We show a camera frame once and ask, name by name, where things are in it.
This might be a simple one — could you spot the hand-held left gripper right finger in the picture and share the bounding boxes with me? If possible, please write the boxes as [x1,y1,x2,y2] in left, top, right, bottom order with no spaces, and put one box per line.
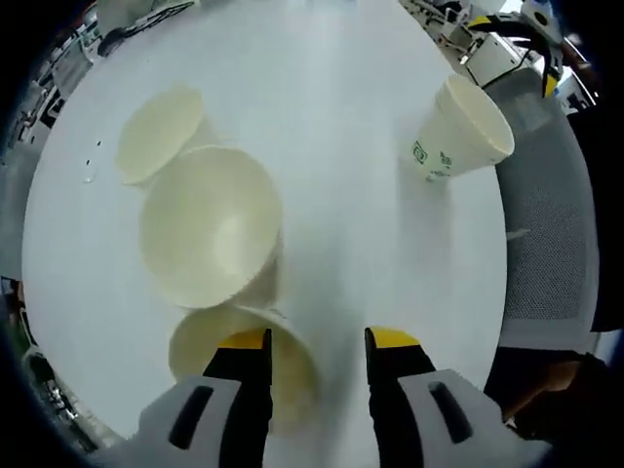
[364,326,556,468]

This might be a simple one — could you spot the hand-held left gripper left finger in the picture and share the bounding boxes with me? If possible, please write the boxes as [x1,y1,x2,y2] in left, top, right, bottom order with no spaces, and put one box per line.
[137,328,274,468]

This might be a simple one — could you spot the single white paper cup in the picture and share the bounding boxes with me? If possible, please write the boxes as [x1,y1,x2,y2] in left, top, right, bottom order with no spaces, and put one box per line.
[399,73,517,182]

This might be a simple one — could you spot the pile of paper cups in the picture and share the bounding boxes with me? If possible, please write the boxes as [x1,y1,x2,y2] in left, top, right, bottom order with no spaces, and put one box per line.
[114,82,326,435]

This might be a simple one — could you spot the white table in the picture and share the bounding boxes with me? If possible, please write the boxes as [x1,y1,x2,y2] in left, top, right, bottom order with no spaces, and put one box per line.
[21,0,508,468]

